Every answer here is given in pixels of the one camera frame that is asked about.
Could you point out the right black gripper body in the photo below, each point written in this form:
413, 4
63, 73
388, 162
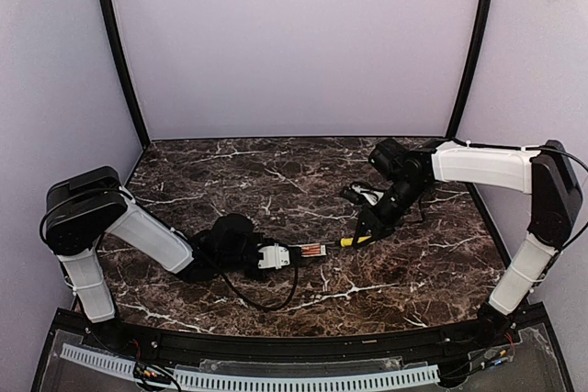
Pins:
373, 216

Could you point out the yellow handled screwdriver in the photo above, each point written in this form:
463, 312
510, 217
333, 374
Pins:
348, 242

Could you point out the white remote control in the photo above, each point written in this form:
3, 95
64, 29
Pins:
298, 251

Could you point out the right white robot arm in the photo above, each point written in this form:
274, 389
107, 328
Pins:
543, 172

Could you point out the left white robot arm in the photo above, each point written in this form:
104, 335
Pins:
89, 206

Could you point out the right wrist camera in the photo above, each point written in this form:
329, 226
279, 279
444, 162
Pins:
359, 193

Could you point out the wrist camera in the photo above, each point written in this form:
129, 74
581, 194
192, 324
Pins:
359, 193
277, 256

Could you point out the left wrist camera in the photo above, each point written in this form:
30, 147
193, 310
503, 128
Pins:
277, 256

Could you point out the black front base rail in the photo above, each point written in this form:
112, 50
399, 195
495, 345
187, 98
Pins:
444, 344

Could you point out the white slotted cable duct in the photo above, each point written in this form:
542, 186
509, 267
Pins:
210, 375

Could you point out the right black frame post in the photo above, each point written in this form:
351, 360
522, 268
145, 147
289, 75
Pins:
473, 54

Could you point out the black frame post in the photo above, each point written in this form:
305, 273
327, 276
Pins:
473, 54
123, 72

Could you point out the left black frame post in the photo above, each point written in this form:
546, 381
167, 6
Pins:
123, 72

